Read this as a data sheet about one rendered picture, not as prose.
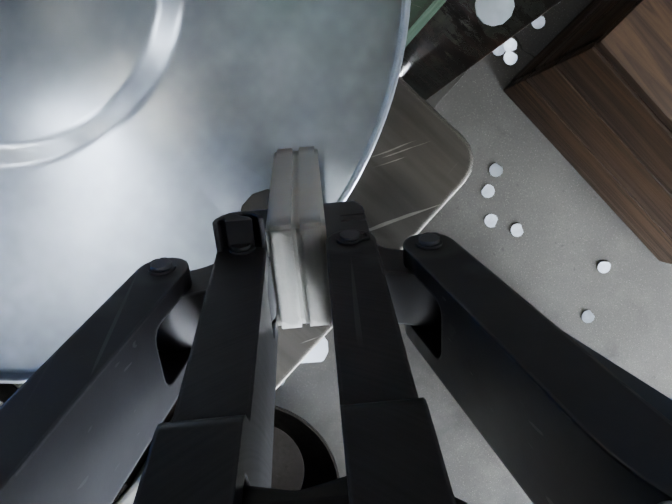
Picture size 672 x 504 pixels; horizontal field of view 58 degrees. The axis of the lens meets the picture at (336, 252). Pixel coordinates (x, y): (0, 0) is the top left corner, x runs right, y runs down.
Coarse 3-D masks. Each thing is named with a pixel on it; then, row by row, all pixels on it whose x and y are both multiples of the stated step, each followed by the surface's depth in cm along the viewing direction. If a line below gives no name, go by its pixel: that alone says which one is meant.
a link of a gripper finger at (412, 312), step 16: (336, 208) 18; (352, 208) 18; (336, 224) 17; (352, 224) 17; (384, 256) 15; (400, 256) 15; (384, 272) 14; (400, 272) 14; (400, 288) 14; (416, 288) 14; (400, 304) 14; (416, 304) 14; (432, 304) 14; (400, 320) 14; (416, 320) 14; (432, 320) 14
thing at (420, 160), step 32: (416, 96) 22; (384, 128) 22; (416, 128) 22; (448, 128) 22; (384, 160) 22; (416, 160) 22; (448, 160) 22; (352, 192) 23; (384, 192) 23; (416, 192) 23; (448, 192) 23; (384, 224) 23; (416, 224) 23; (288, 352) 23
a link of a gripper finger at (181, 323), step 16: (192, 272) 15; (208, 272) 15; (192, 288) 14; (272, 288) 15; (176, 304) 14; (192, 304) 14; (272, 304) 15; (176, 320) 14; (192, 320) 14; (272, 320) 15; (160, 336) 14; (176, 336) 14; (192, 336) 14
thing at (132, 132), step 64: (0, 0) 21; (64, 0) 21; (128, 0) 21; (192, 0) 21; (256, 0) 21; (320, 0) 21; (384, 0) 22; (0, 64) 21; (64, 64) 21; (128, 64) 21; (192, 64) 22; (256, 64) 22; (320, 64) 22; (384, 64) 22; (0, 128) 21; (64, 128) 21; (128, 128) 22; (192, 128) 22; (256, 128) 22; (320, 128) 22; (0, 192) 22; (64, 192) 22; (128, 192) 22; (192, 192) 22; (256, 192) 22; (0, 256) 22; (64, 256) 22; (128, 256) 22; (192, 256) 22; (0, 320) 23; (64, 320) 23
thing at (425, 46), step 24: (456, 0) 52; (528, 0) 43; (552, 0) 41; (432, 24) 62; (456, 24) 57; (480, 24) 53; (504, 24) 49; (528, 24) 46; (408, 48) 75; (432, 48) 68; (456, 48) 62; (480, 48) 57; (408, 72) 85; (432, 72) 76; (456, 72) 69; (432, 96) 96
